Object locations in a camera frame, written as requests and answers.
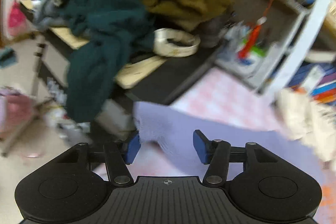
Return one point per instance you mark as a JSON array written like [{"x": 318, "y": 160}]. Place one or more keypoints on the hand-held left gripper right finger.
[{"x": 200, "y": 146}]

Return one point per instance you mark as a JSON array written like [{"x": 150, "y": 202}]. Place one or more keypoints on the white jar pen holder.
[{"x": 249, "y": 58}]

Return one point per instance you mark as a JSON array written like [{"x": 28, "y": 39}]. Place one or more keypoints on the grey garment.
[{"x": 47, "y": 11}]

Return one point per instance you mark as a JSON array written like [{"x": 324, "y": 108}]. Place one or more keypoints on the dark teal garment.
[{"x": 105, "y": 29}]

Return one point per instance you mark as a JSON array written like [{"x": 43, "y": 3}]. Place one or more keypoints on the red tassel ornament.
[{"x": 252, "y": 40}]

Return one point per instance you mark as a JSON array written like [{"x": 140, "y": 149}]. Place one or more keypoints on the dark brown hat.
[{"x": 214, "y": 32}]

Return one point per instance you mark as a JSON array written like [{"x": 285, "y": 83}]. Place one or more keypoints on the purple and brown knit sweater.
[{"x": 178, "y": 124}]

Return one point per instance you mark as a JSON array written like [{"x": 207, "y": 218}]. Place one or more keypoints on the cream wristwatch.
[{"x": 176, "y": 43}]

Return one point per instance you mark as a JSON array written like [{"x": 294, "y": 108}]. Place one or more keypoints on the pink bag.
[{"x": 16, "y": 16}]

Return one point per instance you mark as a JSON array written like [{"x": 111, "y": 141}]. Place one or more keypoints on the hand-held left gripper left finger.
[{"x": 132, "y": 149}]

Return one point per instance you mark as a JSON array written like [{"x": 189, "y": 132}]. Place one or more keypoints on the pink checkered table mat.
[{"x": 223, "y": 92}]

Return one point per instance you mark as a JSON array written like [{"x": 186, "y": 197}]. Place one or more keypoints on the row of colourful books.
[{"x": 320, "y": 85}]

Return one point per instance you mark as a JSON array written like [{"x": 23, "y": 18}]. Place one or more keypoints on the cream printed garment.
[{"x": 302, "y": 113}]

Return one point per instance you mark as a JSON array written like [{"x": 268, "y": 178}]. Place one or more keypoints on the white shelf unit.
[{"x": 302, "y": 37}]

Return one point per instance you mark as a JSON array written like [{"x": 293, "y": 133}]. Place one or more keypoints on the black side table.
[{"x": 162, "y": 85}]

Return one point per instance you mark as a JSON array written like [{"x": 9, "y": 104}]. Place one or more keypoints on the light wooden board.
[{"x": 139, "y": 71}]

